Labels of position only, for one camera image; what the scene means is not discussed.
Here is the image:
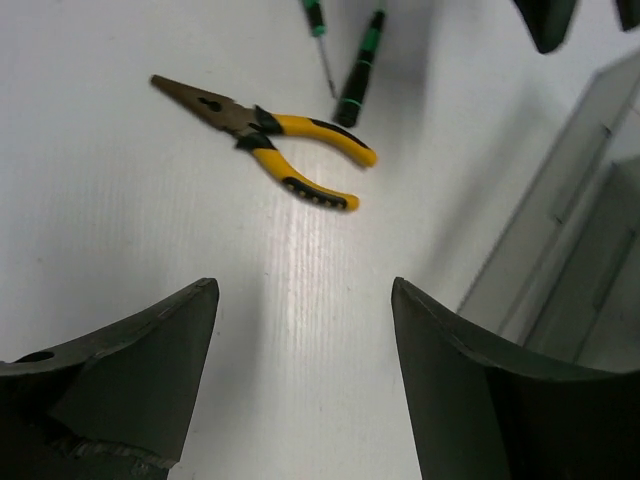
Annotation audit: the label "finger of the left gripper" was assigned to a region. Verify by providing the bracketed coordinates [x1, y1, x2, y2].
[513, 0, 578, 54]
[615, 0, 640, 31]

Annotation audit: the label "clear plastic drawer organizer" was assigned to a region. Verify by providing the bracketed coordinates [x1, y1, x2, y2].
[458, 54, 639, 372]

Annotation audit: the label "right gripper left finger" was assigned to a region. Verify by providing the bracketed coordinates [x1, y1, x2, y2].
[1, 278, 219, 479]

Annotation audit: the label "yellow long nose pliers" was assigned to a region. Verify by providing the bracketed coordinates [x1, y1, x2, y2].
[149, 74, 379, 213]

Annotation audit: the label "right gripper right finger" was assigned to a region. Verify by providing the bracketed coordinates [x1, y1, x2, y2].
[391, 278, 639, 479]

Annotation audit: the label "green black screwdriver upper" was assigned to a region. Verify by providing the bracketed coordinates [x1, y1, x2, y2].
[333, 7, 386, 128]

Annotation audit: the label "green black screwdriver lower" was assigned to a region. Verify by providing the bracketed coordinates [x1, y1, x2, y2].
[301, 0, 337, 99]

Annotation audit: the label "green black screwdriver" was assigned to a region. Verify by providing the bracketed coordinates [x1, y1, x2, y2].
[301, 0, 337, 99]
[333, 7, 386, 128]

